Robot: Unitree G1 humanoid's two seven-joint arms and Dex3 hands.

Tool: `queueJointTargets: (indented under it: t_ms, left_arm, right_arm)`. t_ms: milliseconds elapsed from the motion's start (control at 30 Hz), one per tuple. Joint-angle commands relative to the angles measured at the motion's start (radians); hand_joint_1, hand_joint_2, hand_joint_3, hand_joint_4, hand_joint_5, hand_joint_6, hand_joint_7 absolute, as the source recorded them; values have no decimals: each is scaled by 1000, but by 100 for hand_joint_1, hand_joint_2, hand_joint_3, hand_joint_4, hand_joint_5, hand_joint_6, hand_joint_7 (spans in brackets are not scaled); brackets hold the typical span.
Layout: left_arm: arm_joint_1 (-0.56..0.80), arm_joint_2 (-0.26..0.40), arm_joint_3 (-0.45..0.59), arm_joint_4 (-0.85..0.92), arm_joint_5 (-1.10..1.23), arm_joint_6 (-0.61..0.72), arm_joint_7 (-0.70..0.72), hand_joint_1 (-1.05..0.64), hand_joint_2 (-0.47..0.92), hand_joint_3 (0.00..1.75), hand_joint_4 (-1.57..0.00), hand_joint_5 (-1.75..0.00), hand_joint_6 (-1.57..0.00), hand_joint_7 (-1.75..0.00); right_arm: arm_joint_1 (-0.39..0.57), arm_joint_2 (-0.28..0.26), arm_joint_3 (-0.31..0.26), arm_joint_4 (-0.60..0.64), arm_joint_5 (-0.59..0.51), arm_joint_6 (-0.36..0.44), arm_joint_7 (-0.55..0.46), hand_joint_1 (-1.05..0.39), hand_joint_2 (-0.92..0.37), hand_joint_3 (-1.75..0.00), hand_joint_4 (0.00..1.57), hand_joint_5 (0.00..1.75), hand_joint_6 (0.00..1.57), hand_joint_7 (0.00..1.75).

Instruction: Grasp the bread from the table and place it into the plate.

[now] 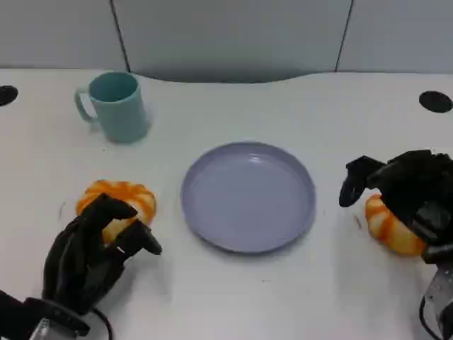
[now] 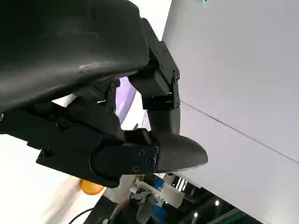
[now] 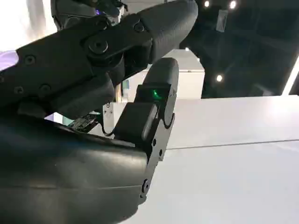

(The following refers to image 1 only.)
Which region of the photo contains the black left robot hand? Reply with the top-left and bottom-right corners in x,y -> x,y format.
41,193 -> 163,316

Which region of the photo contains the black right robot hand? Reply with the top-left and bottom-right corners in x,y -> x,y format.
338,149 -> 453,265

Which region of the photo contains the orange and white bread roll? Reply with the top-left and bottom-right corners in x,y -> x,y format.
365,193 -> 428,257
76,179 -> 157,247

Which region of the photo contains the pale green mug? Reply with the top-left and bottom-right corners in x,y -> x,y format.
74,71 -> 150,145

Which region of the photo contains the lilac plate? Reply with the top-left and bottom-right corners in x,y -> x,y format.
180,141 -> 317,255

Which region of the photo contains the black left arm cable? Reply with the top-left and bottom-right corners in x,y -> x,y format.
91,307 -> 114,340

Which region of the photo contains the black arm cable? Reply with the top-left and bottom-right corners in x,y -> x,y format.
91,307 -> 114,340
418,296 -> 442,340

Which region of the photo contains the black table cable grommet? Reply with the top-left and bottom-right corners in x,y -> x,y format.
0,85 -> 19,107
418,91 -> 453,114

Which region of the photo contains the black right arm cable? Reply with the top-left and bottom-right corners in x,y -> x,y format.
418,296 -> 442,340

